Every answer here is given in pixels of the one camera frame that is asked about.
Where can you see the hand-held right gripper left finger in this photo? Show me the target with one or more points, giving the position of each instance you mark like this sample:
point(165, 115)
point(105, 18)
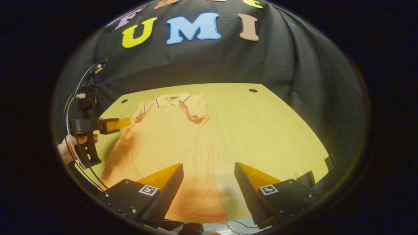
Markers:
point(168, 192)

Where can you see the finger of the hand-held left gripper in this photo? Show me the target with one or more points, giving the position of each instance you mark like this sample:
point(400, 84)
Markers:
point(116, 125)

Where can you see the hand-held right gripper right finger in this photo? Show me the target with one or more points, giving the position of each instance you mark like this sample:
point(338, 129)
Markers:
point(248, 195)

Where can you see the orange T-shirt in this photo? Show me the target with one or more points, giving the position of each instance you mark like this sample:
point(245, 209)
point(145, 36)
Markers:
point(169, 147)

